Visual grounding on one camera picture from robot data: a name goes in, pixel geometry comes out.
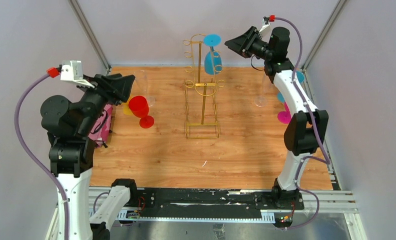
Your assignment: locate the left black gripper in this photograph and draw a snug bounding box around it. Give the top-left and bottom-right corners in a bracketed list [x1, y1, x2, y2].
[76, 71, 135, 134]

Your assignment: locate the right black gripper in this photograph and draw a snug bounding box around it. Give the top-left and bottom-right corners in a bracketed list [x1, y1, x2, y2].
[225, 26, 274, 61]

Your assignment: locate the clear wine glass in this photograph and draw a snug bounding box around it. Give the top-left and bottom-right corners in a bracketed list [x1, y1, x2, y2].
[254, 74, 273, 108]
[134, 69, 156, 107]

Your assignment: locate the yellow wine glass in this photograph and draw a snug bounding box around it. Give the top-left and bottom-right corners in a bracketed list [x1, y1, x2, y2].
[122, 99, 133, 116]

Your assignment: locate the red wine glass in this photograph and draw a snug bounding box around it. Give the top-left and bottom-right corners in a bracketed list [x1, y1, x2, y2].
[128, 95, 155, 129]

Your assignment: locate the light blue wine glass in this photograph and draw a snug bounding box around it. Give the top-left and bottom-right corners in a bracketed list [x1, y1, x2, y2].
[276, 71, 305, 103]

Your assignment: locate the pink wine glass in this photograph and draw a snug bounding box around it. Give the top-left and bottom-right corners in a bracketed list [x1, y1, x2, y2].
[277, 102, 292, 124]

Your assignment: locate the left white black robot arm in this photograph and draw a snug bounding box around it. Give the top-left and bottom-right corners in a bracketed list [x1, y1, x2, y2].
[40, 73, 139, 240]

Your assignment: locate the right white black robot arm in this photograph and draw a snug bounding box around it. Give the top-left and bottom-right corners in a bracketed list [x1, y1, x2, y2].
[225, 26, 329, 209]

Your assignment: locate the pink camouflage cloth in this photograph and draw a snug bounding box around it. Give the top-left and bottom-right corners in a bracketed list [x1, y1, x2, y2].
[89, 104, 113, 148]

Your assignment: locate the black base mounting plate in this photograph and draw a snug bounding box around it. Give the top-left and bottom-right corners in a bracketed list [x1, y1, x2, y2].
[135, 187, 304, 220]

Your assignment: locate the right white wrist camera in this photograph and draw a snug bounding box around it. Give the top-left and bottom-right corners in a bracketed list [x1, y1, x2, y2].
[259, 17, 271, 36]

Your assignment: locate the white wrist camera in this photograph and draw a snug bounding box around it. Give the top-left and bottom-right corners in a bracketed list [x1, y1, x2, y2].
[60, 60, 95, 88]
[259, 17, 271, 36]

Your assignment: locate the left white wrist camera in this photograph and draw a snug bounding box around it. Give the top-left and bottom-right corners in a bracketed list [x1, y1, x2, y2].
[60, 60, 95, 88]

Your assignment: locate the gold wire glass rack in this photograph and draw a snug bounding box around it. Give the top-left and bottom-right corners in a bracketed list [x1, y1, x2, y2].
[182, 33, 226, 139]

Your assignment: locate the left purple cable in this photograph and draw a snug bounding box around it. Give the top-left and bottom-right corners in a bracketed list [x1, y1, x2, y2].
[14, 67, 71, 240]

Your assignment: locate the aluminium frame rail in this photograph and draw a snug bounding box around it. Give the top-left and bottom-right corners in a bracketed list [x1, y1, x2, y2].
[47, 185, 364, 240]

